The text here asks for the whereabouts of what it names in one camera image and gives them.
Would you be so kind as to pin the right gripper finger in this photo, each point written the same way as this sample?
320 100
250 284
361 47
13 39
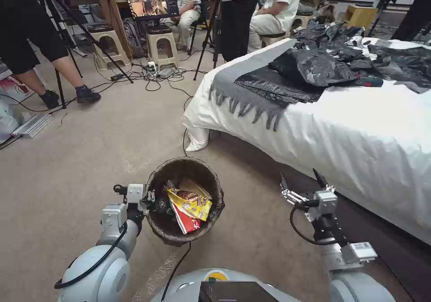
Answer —
292 194
321 180

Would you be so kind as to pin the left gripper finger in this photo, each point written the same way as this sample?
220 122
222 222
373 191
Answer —
149 196
151 208

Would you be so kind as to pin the brown woven trash bin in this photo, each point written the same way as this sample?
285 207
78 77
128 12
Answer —
208 177

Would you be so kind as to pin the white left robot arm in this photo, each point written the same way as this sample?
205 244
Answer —
101 265

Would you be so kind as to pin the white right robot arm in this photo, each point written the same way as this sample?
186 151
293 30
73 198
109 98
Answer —
350 283

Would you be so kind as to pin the black crumpled trash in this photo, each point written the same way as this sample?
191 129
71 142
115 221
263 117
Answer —
165 206

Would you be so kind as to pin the crumpled black garbage bag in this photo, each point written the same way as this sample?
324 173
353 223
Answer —
333 34
313 66
404 66

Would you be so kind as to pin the dark bed base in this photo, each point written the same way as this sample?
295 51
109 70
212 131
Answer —
363 221

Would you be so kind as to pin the red and white wrapper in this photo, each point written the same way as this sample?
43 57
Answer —
187 224

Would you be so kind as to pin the yellow snack wrapper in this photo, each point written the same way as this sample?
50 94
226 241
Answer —
190 202

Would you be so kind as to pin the beige paper scrap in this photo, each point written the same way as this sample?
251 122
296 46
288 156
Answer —
193 185

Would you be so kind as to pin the bed with white sheet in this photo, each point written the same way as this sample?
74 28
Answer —
353 137

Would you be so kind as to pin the white robot front shell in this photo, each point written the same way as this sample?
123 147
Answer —
188 286

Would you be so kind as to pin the flat stack black bags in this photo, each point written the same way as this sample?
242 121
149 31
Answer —
279 88

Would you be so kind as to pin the green and red packet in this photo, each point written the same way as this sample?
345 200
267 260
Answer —
369 80

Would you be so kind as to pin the black power adapter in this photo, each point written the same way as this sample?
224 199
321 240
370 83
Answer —
116 77

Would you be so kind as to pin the grey power adapter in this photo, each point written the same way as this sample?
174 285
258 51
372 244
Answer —
166 72

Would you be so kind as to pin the white power strip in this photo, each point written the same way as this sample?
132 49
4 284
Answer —
152 66

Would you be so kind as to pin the silver flat device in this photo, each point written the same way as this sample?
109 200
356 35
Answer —
32 125

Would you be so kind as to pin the grey fringed blanket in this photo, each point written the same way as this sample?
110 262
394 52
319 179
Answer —
242 66

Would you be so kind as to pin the beige plastic stool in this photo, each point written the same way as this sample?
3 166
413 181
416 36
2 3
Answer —
107 42
163 44

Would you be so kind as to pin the dark backpack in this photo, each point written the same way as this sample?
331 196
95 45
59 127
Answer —
134 40

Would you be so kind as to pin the white rounded machine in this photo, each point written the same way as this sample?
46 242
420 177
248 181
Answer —
6 121

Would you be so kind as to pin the yellow wooden stool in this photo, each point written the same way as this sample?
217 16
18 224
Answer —
362 13

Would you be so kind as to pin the red and white box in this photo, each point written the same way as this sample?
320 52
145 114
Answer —
13 88

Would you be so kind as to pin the wooden table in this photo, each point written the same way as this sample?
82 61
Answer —
112 8

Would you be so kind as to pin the black stand equipment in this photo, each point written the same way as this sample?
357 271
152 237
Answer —
414 8

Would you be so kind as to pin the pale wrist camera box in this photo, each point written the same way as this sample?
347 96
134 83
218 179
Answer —
325 201
136 192

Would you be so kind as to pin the black camera tripod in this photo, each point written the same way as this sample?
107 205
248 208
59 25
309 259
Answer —
215 39
60 22

